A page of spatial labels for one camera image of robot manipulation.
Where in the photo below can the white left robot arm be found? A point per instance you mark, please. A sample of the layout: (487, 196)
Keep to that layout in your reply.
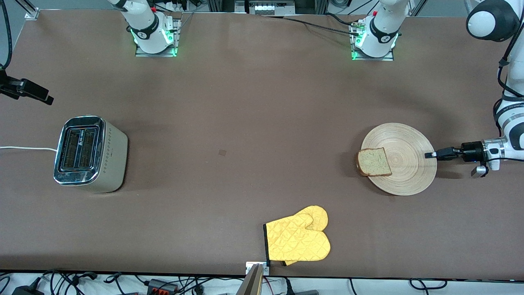
(382, 28)

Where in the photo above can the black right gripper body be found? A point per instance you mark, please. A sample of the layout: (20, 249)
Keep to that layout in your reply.
(9, 88)

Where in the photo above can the silver two-slot toaster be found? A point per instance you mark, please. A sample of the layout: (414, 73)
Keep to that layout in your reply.
(110, 159)

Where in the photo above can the tan aluminium profile post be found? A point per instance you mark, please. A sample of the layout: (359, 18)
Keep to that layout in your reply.
(251, 284)

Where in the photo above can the white power strip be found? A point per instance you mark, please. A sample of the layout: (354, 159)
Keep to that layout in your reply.
(266, 8)

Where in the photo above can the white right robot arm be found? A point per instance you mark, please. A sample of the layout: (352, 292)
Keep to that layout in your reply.
(145, 24)

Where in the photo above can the yellow quilted oven mitt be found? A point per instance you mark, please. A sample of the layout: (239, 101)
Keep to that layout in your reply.
(294, 241)
(319, 217)

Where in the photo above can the round wooden plate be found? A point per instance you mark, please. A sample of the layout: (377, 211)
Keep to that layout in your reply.
(409, 164)

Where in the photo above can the brown bread slice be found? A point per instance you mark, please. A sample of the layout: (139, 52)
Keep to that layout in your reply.
(373, 162)

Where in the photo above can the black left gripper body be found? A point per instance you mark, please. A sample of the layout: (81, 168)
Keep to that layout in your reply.
(472, 151)

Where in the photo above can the metal table bracket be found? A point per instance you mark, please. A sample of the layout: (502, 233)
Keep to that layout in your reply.
(250, 267)
(32, 15)

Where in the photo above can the black power adapter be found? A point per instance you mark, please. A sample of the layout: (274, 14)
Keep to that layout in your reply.
(26, 291)

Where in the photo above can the black box red terminals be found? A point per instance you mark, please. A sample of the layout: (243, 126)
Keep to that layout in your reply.
(161, 287)

